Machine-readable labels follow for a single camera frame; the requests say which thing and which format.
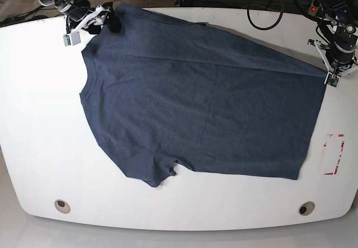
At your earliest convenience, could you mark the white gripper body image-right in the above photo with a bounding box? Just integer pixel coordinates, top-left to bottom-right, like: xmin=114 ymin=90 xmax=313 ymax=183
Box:
xmin=308 ymin=39 xmax=357 ymax=77

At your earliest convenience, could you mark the dark blue T-shirt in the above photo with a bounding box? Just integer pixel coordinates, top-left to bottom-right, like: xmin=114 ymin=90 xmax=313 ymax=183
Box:
xmin=80 ymin=4 xmax=326 ymax=187

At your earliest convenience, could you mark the table cable grommet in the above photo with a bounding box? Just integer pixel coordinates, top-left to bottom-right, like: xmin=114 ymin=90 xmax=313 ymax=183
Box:
xmin=54 ymin=200 xmax=70 ymax=214
xmin=298 ymin=202 xmax=315 ymax=216

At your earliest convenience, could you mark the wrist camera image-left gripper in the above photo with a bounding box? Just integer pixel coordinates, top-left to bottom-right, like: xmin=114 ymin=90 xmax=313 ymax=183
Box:
xmin=63 ymin=32 xmax=81 ymax=46

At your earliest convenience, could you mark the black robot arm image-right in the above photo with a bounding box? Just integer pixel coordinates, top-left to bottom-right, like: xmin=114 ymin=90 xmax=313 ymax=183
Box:
xmin=315 ymin=0 xmax=357 ymax=80

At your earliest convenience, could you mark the white power strip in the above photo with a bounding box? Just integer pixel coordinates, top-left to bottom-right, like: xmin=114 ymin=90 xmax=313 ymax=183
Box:
xmin=308 ymin=0 xmax=322 ymax=17

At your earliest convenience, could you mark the red tape rectangle marking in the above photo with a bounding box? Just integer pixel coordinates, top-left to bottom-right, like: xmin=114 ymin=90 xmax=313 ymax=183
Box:
xmin=322 ymin=134 xmax=345 ymax=176

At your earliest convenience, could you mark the black tripod on floor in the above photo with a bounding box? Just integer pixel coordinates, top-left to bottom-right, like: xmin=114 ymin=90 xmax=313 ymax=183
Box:
xmin=1 ymin=6 xmax=49 ymax=27

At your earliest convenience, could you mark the left table cable grommet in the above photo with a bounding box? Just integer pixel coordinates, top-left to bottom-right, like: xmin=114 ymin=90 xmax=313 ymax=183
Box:
xmin=54 ymin=200 xmax=70 ymax=214

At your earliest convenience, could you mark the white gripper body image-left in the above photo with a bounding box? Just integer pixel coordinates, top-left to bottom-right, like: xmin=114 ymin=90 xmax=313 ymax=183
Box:
xmin=66 ymin=3 xmax=114 ymax=34

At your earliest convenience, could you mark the right table cable grommet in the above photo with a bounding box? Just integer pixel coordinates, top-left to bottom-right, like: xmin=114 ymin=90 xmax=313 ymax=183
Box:
xmin=298 ymin=202 xmax=315 ymax=216

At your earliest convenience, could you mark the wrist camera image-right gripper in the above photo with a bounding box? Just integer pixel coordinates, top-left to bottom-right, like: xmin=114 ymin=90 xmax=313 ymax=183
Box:
xmin=324 ymin=72 xmax=341 ymax=88

